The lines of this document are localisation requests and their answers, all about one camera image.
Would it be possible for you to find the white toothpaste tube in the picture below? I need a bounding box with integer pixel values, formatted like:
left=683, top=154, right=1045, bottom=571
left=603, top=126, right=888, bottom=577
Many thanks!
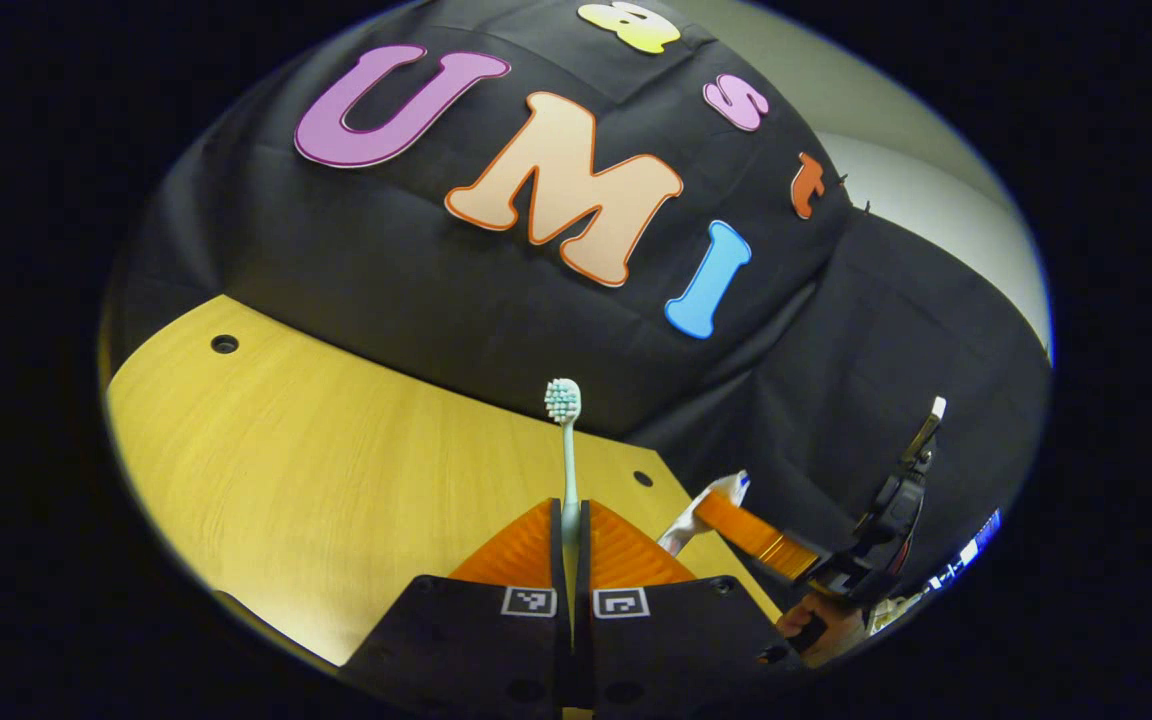
left=658, top=470, right=752, bottom=557

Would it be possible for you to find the light blue toothbrush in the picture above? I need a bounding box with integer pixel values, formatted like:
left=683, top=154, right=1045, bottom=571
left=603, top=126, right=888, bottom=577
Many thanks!
left=544, top=378, right=583, bottom=601

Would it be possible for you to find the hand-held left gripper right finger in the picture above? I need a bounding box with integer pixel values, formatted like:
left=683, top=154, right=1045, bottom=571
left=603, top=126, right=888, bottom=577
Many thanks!
left=576, top=498, right=807, bottom=711

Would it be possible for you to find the black backdrop cloth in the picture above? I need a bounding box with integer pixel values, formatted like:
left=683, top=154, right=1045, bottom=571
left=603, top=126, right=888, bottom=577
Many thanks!
left=101, top=0, right=1055, bottom=641

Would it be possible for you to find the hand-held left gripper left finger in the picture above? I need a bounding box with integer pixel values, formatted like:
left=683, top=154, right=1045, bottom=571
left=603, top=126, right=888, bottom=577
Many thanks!
left=341, top=498, right=577, bottom=711

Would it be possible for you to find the wooden desktop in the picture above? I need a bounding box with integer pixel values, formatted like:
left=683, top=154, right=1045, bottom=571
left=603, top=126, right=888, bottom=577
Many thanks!
left=106, top=295, right=787, bottom=669

